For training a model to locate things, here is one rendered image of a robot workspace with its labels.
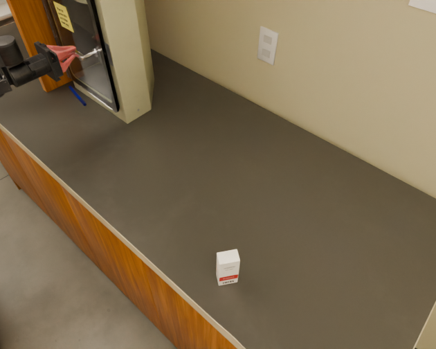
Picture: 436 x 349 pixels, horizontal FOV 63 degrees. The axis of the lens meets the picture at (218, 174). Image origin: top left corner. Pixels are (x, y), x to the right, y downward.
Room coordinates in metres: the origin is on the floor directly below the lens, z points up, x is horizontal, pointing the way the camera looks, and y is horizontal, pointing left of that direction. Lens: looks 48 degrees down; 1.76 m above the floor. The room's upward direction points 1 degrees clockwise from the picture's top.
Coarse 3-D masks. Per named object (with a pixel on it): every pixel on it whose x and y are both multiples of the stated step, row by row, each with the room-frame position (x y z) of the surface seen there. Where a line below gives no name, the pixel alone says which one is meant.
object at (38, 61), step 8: (40, 48) 0.91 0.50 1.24; (48, 48) 0.90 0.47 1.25; (32, 56) 0.90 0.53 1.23; (40, 56) 0.90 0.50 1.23; (48, 56) 0.89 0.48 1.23; (32, 64) 0.86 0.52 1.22; (40, 64) 0.88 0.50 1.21; (48, 64) 0.89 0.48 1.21; (40, 72) 0.87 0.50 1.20; (48, 72) 0.89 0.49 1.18; (56, 80) 0.89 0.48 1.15
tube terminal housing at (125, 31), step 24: (96, 0) 0.96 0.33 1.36; (120, 0) 1.00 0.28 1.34; (120, 24) 0.99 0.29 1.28; (144, 24) 1.16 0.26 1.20; (120, 48) 0.98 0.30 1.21; (144, 48) 1.08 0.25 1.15; (120, 72) 0.97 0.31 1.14; (144, 72) 1.03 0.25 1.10; (120, 96) 0.96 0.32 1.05; (144, 96) 1.02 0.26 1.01
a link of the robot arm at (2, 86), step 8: (0, 40) 0.85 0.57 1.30; (8, 40) 0.85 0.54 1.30; (0, 48) 0.82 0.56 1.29; (8, 48) 0.83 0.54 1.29; (16, 48) 0.85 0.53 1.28; (0, 56) 0.82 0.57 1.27; (8, 56) 0.82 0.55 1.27; (16, 56) 0.84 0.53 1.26; (0, 64) 0.82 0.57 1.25; (8, 64) 0.82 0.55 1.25; (16, 64) 0.83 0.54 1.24; (0, 72) 0.80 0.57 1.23; (0, 80) 0.79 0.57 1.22; (0, 88) 0.78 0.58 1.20; (8, 88) 0.79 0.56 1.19
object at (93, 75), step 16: (48, 0) 1.12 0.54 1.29; (64, 0) 1.04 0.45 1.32; (80, 0) 0.98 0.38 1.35; (80, 16) 0.99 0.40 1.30; (96, 16) 0.95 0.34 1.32; (64, 32) 1.09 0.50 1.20; (80, 32) 1.01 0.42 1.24; (96, 32) 0.95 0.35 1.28; (80, 48) 1.04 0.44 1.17; (96, 48) 0.96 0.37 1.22; (80, 64) 1.06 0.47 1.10; (96, 64) 0.98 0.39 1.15; (80, 80) 1.09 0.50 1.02; (96, 80) 1.00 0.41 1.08; (96, 96) 1.03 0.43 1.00; (112, 96) 0.95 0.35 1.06
